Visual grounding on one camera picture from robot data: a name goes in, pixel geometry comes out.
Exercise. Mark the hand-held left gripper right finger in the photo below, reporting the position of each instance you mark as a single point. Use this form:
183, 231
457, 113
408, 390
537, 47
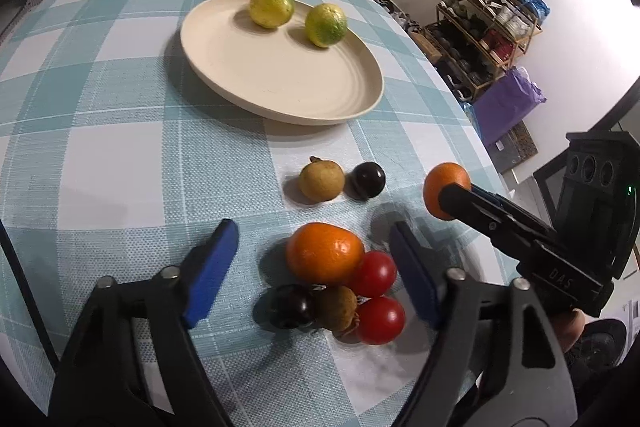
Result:
412, 267

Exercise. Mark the green yellow citrus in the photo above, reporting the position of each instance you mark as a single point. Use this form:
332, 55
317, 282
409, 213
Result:
271, 7
326, 24

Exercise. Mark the purple bag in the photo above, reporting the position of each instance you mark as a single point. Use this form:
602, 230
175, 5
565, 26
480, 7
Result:
507, 107

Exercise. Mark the teal checkered tablecloth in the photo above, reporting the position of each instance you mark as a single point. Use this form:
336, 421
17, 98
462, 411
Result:
125, 132

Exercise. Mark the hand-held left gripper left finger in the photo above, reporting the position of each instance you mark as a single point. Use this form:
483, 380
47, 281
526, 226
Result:
212, 272

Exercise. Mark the pile of shoes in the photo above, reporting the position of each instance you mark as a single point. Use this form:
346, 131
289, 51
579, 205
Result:
400, 14

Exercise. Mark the small orange mandarin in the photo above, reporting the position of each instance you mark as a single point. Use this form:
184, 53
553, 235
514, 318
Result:
440, 179

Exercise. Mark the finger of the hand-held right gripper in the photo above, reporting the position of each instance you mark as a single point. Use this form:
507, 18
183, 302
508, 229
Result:
480, 217

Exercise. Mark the cream round plate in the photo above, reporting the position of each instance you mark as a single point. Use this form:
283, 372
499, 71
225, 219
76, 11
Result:
280, 72

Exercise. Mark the brown doormat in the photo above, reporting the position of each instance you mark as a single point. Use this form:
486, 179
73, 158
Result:
520, 143

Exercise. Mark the red cherry tomato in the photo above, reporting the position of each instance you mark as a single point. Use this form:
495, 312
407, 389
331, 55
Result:
375, 274
382, 321

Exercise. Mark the brown longan with stem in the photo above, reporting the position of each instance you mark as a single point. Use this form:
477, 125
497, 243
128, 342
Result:
321, 181

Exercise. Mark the person's right hand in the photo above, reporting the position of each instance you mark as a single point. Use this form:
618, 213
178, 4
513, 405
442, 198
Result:
570, 329

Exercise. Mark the large orange mandarin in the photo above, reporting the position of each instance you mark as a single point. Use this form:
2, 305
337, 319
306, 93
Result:
325, 252

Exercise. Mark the dark purple grape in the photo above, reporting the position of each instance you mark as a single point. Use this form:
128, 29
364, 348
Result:
367, 181
292, 307

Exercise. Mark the wooden shoe rack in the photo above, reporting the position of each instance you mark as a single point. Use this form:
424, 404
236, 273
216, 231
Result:
480, 47

